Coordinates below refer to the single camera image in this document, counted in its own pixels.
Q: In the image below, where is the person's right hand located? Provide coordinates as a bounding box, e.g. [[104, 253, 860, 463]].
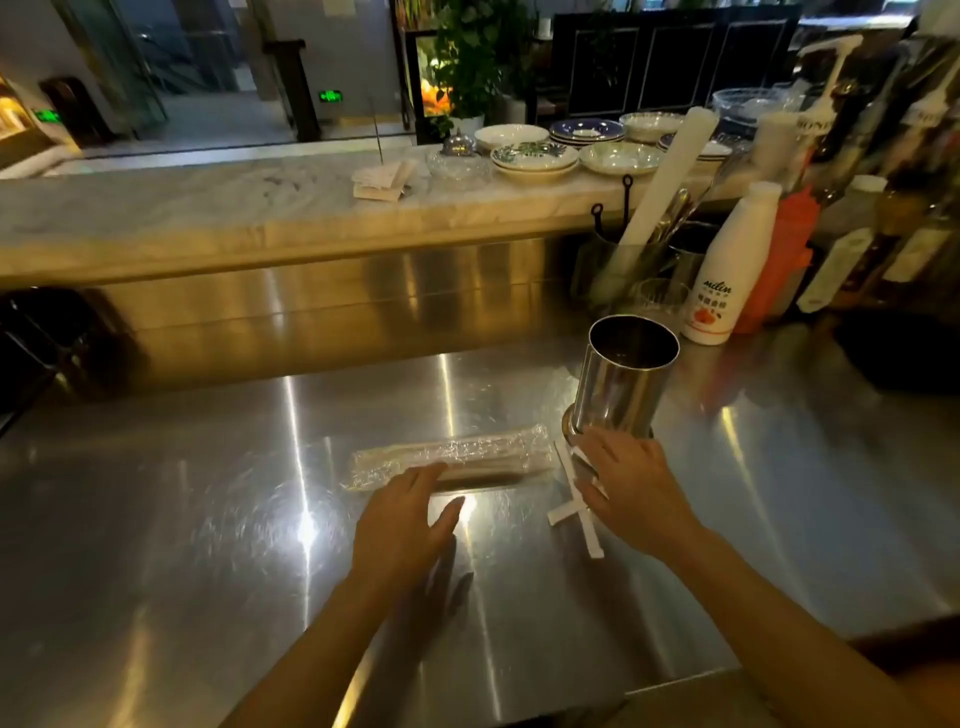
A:
[[572, 425, 708, 565]]

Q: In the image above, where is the person's left hand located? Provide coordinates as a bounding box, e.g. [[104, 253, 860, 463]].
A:
[[346, 461, 467, 603]]

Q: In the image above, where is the bundle of paper straws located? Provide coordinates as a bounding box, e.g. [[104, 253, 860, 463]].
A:
[[431, 442, 556, 483]]

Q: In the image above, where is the steel cylinder straw holder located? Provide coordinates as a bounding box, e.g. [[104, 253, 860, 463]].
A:
[[560, 314, 682, 444]]

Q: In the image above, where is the clear plastic bag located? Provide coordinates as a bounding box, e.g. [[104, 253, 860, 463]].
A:
[[341, 424, 560, 493]]

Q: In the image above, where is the person's left forearm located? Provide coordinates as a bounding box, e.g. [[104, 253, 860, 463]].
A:
[[219, 573, 433, 728]]

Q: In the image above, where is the person's right forearm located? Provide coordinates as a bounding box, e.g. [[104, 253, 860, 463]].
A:
[[667, 523, 960, 728]]

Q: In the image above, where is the clear drinking glass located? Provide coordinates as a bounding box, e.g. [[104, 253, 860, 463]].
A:
[[628, 278, 691, 331]]

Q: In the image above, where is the steel utensil holder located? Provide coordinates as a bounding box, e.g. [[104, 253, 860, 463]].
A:
[[569, 224, 676, 313]]

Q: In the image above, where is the white squeeze bottle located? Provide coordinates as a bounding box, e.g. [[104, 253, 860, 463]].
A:
[[680, 180, 784, 347]]

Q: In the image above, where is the small metal cup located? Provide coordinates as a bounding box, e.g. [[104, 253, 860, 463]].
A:
[[663, 221, 721, 290]]

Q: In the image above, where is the orange squeeze bottle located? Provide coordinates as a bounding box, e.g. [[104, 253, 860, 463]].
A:
[[733, 185, 821, 336]]

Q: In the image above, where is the metal bar spoon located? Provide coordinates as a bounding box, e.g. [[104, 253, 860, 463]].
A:
[[648, 187, 695, 245]]

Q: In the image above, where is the black bar mat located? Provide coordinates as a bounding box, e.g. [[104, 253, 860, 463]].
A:
[[833, 311, 960, 395]]

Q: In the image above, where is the clear bottle white cap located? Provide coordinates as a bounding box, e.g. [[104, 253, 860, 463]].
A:
[[796, 173, 890, 315]]

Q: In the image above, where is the white paper roll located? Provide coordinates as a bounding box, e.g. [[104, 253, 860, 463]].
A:
[[592, 106, 721, 301]]

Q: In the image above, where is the pale green plate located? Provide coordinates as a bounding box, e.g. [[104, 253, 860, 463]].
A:
[[578, 140, 667, 178]]

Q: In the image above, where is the stack of paper napkins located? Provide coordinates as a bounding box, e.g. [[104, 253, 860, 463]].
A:
[[350, 158, 418, 204]]

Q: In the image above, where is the blue rimmed plate stack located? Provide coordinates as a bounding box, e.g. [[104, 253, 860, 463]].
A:
[[656, 133, 733, 163]]

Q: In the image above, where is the leaf patterned plate stack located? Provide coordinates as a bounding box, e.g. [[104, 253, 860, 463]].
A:
[[490, 140, 580, 185]]

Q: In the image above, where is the blue patterned plate stack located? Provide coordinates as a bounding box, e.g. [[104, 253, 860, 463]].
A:
[[548, 117, 628, 148]]

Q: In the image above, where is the pale patterned plate stack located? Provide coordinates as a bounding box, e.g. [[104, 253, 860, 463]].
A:
[[619, 110, 688, 144]]

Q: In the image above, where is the clear glass dish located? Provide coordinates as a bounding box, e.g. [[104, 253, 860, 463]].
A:
[[425, 148, 493, 181]]

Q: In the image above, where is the plain white plate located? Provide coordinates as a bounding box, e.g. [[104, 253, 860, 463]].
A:
[[473, 123, 551, 154]]

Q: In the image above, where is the large clear glass bowl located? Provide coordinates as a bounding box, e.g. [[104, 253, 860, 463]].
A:
[[710, 87, 796, 125]]

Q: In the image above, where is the lit advertising display stand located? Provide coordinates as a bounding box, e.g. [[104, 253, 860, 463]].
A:
[[404, 29, 455, 144]]

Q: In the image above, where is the black panelled cabinet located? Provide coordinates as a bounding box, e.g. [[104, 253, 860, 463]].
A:
[[551, 5, 804, 121]]

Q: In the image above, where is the large green potted plant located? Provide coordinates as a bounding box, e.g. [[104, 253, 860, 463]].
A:
[[431, 0, 538, 138]]

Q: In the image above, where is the black trash bin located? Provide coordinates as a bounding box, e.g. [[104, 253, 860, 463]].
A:
[[38, 76, 114, 148]]

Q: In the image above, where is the lit display shelf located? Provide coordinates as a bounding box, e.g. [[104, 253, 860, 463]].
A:
[[0, 74, 46, 166]]

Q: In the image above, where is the black wire rack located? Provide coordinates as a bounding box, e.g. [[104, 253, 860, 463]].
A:
[[0, 288, 136, 429]]

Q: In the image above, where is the black gate post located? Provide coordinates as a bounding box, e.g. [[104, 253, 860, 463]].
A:
[[263, 38, 322, 144]]

